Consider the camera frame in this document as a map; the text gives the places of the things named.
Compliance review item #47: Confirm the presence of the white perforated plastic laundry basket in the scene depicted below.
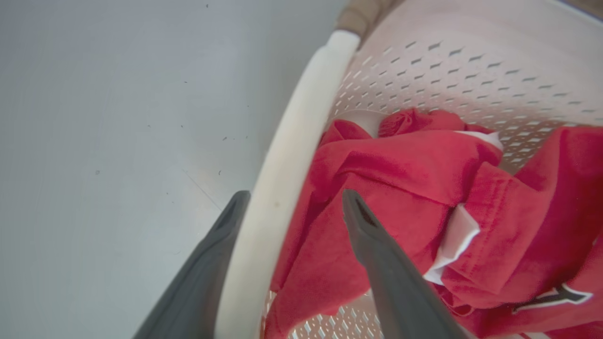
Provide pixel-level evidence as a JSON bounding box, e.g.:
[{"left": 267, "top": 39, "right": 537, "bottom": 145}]
[{"left": 214, "top": 0, "right": 603, "bottom": 339}]

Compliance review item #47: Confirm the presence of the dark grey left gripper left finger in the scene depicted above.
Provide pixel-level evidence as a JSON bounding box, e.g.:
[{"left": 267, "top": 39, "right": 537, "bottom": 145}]
[{"left": 132, "top": 190, "right": 251, "bottom": 339}]

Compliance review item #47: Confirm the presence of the red garment with white trim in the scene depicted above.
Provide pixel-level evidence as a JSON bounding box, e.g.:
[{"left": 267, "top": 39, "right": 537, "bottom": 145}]
[{"left": 264, "top": 108, "right": 603, "bottom": 339}]

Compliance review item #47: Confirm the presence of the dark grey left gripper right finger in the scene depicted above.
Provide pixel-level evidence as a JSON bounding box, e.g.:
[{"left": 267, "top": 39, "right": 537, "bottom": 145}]
[{"left": 342, "top": 189, "right": 473, "bottom": 339}]

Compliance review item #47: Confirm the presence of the tan wooden basket handle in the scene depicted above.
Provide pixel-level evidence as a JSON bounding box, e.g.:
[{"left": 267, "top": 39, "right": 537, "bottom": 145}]
[{"left": 334, "top": 0, "right": 406, "bottom": 39}]

